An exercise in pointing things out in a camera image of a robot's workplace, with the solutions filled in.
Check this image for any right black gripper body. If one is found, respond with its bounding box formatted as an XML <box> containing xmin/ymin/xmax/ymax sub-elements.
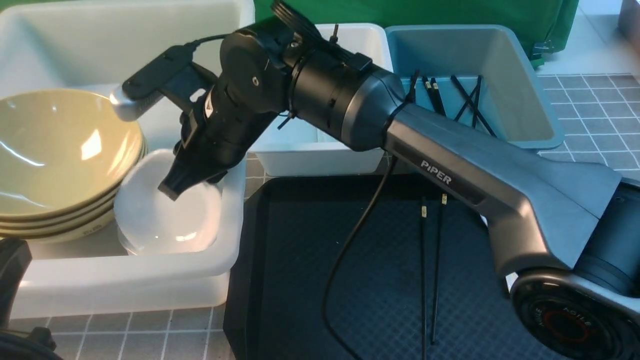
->
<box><xmin>158</xmin><ymin>80</ymin><xmax>279</xmax><ymax>201</ymax></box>

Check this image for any white square dish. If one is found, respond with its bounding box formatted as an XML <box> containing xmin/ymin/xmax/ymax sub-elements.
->
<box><xmin>114</xmin><ymin>149</ymin><xmax>222</xmax><ymax>235</ymax></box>

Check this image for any yellow noodle bowl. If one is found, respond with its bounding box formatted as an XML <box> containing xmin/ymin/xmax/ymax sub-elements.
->
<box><xmin>0</xmin><ymin>89</ymin><xmax>143</xmax><ymax>220</ymax></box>

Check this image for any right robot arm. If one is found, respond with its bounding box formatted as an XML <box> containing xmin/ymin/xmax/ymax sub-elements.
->
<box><xmin>158</xmin><ymin>0</ymin><xmax>639</xmax><ymax>360</ymax></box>

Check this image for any bottom stacked yellow bowl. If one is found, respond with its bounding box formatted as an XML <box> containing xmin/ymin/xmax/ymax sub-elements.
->
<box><xmin>0</xmin><ymin>202</ymin><xmax>114</xmax><ymax>244</ymax></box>

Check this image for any stacked yellow bowl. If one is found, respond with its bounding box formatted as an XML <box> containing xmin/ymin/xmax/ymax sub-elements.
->
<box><xmin>0</xmin><ymin>202</ymin><xmax>114</xmax><ymax>244</ymax></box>
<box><xmin>0</xmin><ymin>192</ymin><xmax>115</xmax><ymax>239</ymax></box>
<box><xmin>1</xmin><ymin>118</ymin><xmax>148</xmax><ymax>239</ymax></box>

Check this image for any top stacked yellow bowl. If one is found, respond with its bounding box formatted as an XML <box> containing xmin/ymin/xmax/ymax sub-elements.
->
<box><xmin>1</xmin><ymin>118</ymin><xmax>148</xmax><ymax>239</ymax></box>

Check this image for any middle stacked yellow bowl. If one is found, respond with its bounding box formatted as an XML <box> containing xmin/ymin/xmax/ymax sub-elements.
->
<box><xmin>0</xmin><ymin>192</ymin><xmax>115</xmax><ymax>239</ymax></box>

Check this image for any small white plastic bin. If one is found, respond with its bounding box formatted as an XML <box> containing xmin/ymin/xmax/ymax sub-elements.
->
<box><xmin>250</xmin><ymin>23</ymin><xmax>393</xmax><ymax>177</ymax></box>

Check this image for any white dish in bin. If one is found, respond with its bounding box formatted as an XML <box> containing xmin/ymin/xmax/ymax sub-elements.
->
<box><xmin>118</xmin><ymin>227</ymin><xmax>218</xmax><ymax>256</ymax></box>

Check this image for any large translucent white bin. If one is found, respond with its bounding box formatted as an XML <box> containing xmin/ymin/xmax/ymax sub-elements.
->
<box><xmin>1</xmin><ymin>0</ymin><xmax>255</xmax><ymax>319</ymax></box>

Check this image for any black serving tray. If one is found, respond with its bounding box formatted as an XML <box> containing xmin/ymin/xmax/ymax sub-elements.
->
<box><xmin>222</xmin><ymin>172</ymin><xmax>571</xmax><ymax>360</ymax></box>

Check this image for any black chopstick crossed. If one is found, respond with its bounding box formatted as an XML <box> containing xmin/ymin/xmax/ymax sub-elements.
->
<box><xmin>450</xmin><ymin>75</ymin><xmax>498</xmax><ymax>138</ymax></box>
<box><xmin>454</xmin><ymin>85</ymin><xmax>478</xmax><ymax>122</ymax></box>

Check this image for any black chopstick upright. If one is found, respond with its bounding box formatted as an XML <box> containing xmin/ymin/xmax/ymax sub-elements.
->
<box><xmin>471</xmin><ymin>75</ymin><xmax>483</xmax><ymax>129</ymax></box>

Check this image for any blue plastic bin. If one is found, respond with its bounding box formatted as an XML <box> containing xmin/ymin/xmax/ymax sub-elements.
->
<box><xmin>385</xmin><ymin>24</ymin><xmax>565</xmax><ymax>152</ymax></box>

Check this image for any metal clamp on backdrop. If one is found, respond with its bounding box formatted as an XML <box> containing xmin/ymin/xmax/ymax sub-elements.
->
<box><xmin>528</xmin><ymin>41</ymin><xmax>554</xmax><ymax>61</ymax></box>

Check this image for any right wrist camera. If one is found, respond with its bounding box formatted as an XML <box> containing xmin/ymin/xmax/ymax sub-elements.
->
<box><xmin>109</xmin><ymin>43</ymin><xmax>218</xmax><ymax>122</ymax></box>

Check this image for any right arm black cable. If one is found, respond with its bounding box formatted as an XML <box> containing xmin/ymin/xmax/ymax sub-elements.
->
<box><xmin>322</xmin><ymin>155</ymin><xmax>399</xmax><ymax>360</ymax></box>

